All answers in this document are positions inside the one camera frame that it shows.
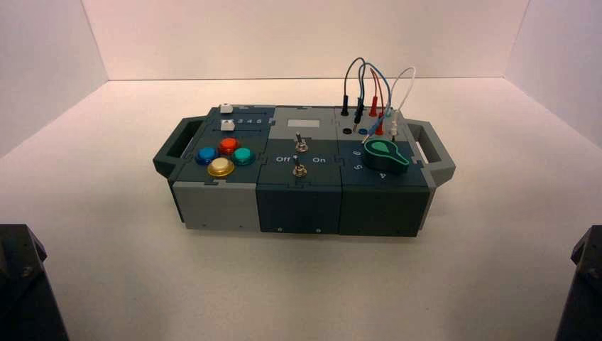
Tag dark green grey task box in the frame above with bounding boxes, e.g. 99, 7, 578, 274
153, 104, 456, 238

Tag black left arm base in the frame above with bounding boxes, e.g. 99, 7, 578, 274
0, 224, 70, 341

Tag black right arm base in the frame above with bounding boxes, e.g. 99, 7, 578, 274
554, 224, 602, 341

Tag green push button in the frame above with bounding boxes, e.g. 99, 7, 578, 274
232, 147, 256, 166

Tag red push button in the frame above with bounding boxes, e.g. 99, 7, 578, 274
218, 137, 240, 156

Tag yellow push button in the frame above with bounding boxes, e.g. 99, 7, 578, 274
207, 157, 236, 178

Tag green rotary knob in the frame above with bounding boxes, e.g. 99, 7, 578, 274
362, 139, 410, 175

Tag blue push button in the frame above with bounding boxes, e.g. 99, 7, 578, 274
195, 146, 218, 166

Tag black jumper cable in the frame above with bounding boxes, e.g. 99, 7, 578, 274
341, 57, 366, 134

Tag blue jumper cable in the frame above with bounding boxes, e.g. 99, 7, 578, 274
358, 62, 392, 144

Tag red jumper cable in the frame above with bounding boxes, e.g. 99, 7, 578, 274
368, 67, 387, 136

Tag white jumper cable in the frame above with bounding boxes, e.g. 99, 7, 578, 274
388, 66, 417, 142

